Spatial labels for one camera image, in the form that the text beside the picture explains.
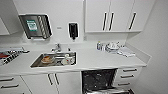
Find stainless steel dishwasher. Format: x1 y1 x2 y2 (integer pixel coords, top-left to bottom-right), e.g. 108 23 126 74
80 68 135 94

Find dish soap bottle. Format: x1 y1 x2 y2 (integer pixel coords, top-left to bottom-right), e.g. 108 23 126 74
96 40 102 52

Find white printed mug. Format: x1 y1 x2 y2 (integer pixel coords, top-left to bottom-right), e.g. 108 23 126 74
65 54 73 65

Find black soap dispenser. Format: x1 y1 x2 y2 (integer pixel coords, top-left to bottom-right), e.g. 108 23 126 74
68 22 79 41

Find white plate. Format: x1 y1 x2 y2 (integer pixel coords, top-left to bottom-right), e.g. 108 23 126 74
60 58 76 66

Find chrome faucet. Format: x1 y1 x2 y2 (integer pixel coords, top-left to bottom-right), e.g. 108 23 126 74
50 43 63 54

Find stack of white dishes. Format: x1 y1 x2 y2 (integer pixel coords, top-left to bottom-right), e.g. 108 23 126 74
104 41 121 54

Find white base cabinet door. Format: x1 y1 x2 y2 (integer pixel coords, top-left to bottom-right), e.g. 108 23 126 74
53 71 84 94
20 73 60 94

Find orange food container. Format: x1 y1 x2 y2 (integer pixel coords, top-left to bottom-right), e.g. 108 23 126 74
41 55 54 65

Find dishes on counter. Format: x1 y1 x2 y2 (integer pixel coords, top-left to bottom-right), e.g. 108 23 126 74
117 46 136 58

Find steel sink basin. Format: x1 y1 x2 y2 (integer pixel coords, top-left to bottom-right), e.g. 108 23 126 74
29 51 79 69

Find paper towel dispenser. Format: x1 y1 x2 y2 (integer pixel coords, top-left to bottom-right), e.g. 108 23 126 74
18 13 54 41

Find tall white drawer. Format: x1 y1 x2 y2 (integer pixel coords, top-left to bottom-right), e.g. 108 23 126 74
113 79 135 90

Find white wall outlet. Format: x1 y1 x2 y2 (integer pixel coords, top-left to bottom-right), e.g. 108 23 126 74
82 35 88 42

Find white wall cabinet door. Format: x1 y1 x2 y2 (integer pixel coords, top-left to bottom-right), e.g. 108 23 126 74
84 0 112 34
107 0 136 33
0 0 22 36
125 0 157 33

